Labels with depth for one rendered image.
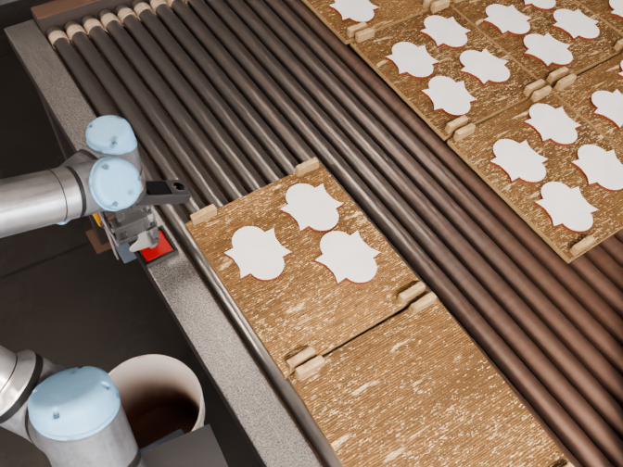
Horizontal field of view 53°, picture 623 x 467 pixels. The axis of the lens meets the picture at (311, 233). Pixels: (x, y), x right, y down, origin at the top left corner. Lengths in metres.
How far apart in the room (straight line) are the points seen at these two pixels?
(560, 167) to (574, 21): 0.57
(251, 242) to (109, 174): 0.49
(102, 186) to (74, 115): 0.78
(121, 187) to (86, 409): 0.31
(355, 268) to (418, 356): 0.22
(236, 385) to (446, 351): 0.41
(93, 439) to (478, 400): 0.69
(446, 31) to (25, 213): 1.32
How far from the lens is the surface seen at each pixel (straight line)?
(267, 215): 1.39
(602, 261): 1.54
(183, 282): 1.34
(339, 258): 1.33
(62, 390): 0.98
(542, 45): 1.94
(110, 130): 1.09
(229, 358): 1.25
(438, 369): 1.26
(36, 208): 0.91
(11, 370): 1.06
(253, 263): 1.31
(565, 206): 1.55
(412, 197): 1.49
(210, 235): 1.37
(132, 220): 1.23
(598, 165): 1.67
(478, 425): 1.24
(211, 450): 1.13
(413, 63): 1.76
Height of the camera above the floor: 2.06
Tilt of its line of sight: 56 degrees down
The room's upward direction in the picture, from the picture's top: 6 degrees clockwise
